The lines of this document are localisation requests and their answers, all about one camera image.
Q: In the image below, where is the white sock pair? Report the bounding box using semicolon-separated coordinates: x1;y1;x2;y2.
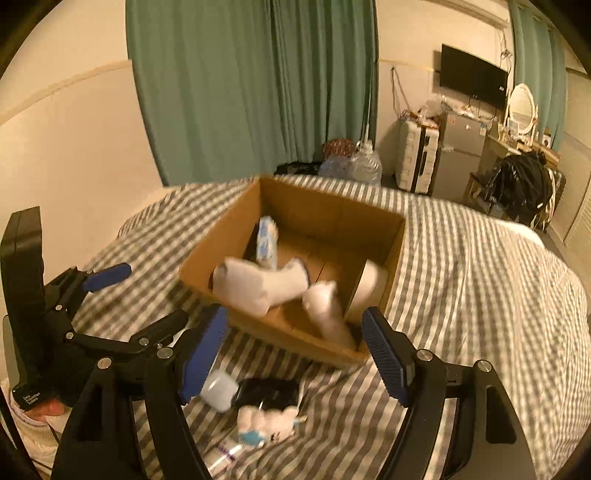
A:
212;257;356;350

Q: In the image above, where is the white toothpaste tube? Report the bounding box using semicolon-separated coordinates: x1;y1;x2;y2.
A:
204;436;245;477

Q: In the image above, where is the black hair tie bundle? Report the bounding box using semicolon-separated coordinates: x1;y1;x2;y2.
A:
232;376;304;414

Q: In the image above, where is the blue tissue pack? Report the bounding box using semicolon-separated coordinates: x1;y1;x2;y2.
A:
256;216;279;270

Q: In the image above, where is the person's hand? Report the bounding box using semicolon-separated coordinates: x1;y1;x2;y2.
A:
25;398;70;422

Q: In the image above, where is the white small jar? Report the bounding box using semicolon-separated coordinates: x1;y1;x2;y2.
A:
199;369;239;413

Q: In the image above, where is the white plush toy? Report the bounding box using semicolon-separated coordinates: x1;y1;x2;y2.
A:
236;405;308;447

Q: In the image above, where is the grey checked bed cover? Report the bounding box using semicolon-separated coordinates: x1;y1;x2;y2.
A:
73;176;590;479

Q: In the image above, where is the brown cardboard box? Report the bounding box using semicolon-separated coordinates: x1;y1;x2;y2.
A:
179;176;406;368

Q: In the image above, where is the clear water jug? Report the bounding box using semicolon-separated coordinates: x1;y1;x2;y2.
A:
349;140;383;186
318;154;351;180

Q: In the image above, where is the black jacket on chair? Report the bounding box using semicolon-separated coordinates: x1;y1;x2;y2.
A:
484;152;554;226

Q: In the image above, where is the green curtain left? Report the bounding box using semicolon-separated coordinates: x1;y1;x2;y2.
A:
125;1;378;186

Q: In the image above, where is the green curtain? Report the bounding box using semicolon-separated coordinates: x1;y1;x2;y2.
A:
125;1;378;186
508;1;567;151

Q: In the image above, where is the dotted brown bag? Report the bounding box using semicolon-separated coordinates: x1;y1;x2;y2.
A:
322;138;356;160

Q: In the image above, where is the silver mini fridge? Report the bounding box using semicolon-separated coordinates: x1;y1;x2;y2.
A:
430;112;487;203

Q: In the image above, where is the white hard suitcase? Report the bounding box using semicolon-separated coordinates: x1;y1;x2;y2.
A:
394;119;440;195

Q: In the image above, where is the white oval vanity mirror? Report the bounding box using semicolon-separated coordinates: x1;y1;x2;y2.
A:
506;83;538;136

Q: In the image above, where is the green curtain right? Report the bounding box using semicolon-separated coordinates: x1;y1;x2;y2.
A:
508;1;567;151

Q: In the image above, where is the white air conditioner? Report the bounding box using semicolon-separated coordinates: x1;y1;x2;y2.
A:
436;0;510;29

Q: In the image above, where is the black wall television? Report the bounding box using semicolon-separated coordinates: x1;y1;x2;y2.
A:
440;44;509;110

